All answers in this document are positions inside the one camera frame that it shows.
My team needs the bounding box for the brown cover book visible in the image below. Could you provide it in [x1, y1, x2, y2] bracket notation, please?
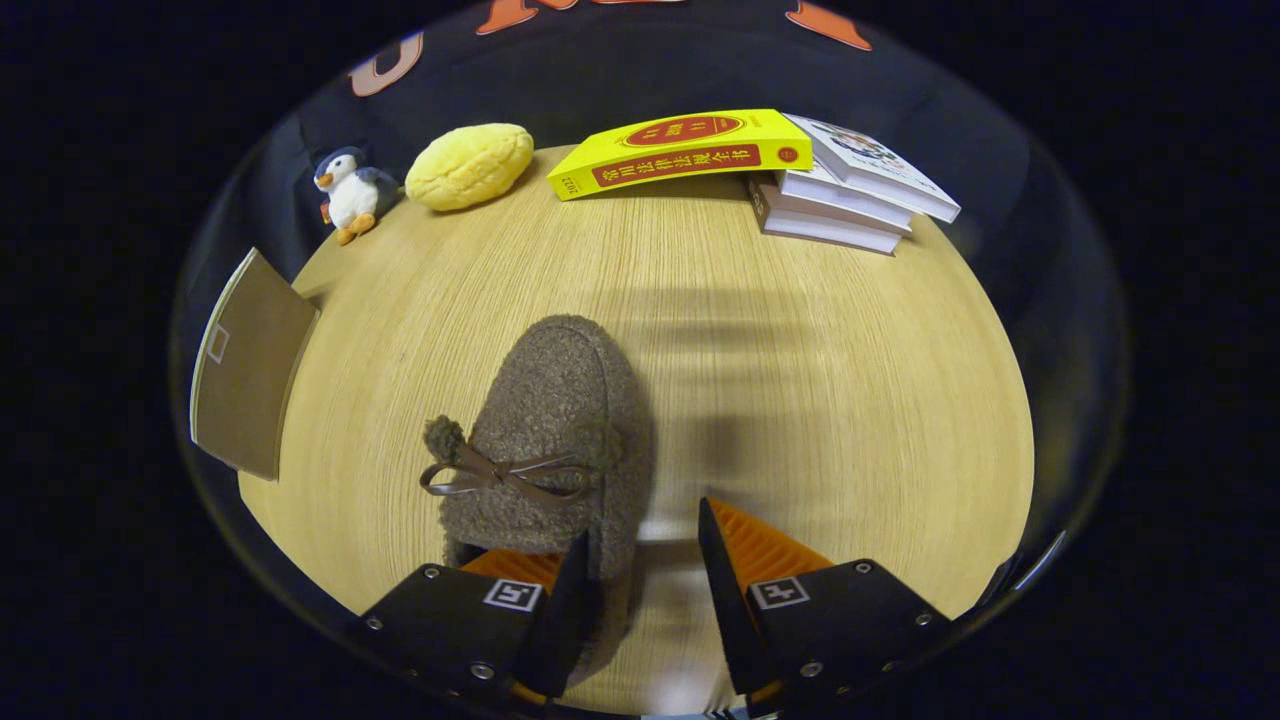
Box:
[748, 172, 906, 256]

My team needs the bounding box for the plain white book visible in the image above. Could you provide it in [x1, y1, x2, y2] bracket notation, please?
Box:
[775, 165, 913, 233]

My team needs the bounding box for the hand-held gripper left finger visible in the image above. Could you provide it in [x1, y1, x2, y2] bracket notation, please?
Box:
[350, 530, 601, 706]

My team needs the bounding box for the brown fuzzy shoe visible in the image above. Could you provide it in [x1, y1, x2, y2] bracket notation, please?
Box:
[420, 315, 656, 691]

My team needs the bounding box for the white illustrated book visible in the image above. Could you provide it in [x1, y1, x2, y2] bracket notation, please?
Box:
[785, 113, 962, 224]

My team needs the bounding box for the yellow book red label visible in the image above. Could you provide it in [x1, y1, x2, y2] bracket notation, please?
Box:
[547, 109, 815, 202]

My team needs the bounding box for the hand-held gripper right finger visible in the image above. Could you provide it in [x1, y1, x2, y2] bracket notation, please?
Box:
[697, 497, 953, 711]

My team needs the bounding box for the beige fabric storage box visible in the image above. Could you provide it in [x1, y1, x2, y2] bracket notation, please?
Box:
[190, 248, 321, 483]

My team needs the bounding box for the yellow bun plush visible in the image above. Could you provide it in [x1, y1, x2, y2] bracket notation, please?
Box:
[405, 123, 535, 213]

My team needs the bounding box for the penguin plush toy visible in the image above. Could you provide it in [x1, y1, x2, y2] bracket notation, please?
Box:
[313, 146, 401, 247]

